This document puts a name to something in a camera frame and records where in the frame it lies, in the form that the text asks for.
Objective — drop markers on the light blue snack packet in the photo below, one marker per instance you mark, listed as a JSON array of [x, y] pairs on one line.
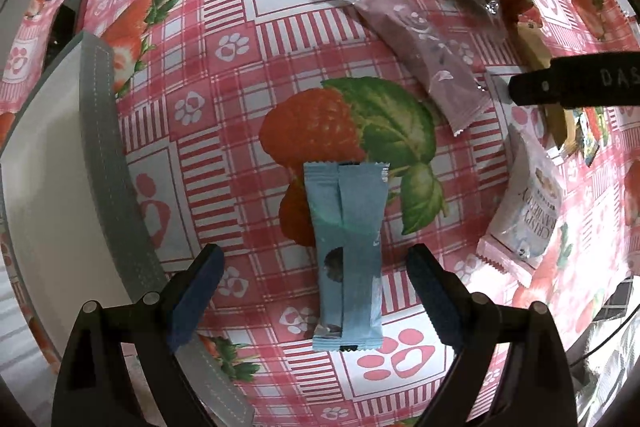
[[357, 267]]

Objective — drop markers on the colourful small snack packet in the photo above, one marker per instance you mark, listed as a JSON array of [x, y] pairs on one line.
[[594, 132]]

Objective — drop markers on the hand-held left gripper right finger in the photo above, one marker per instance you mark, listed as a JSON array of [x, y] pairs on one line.
[[435, 297]]

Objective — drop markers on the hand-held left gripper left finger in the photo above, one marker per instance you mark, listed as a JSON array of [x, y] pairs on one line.
[[197, 297]]

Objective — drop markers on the strawberry printed tablecloth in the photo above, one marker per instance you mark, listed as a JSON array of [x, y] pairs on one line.
[[210, 107]]

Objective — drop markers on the grey storage box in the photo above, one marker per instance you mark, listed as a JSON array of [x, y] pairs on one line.
[[50, 187]]

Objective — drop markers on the long mauve snack packet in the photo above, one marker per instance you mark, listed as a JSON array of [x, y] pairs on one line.
[[425, 57]]

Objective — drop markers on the beige snack packet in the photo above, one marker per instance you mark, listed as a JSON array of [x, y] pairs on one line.
[[532, 47]]

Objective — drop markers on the white pink snack packet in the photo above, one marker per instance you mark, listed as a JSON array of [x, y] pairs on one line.
[[530, 207]]

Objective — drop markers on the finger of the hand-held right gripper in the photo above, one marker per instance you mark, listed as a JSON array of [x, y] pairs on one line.
[[560, 82]]

